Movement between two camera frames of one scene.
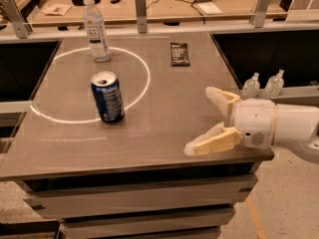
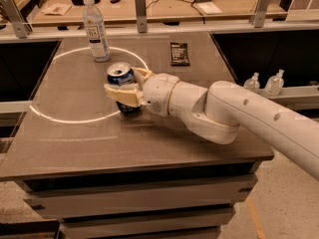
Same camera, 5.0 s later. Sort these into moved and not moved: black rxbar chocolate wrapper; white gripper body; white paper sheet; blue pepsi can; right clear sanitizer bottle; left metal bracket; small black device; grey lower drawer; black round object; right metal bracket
Moved: white gripper body; blue pepsi can
Not moved: black rxbar chocolate wrapper; small black device; left metal bracket; right clear sanitizer bottle; grey lower drawer; white paper sheet; black round object; right metal bracket
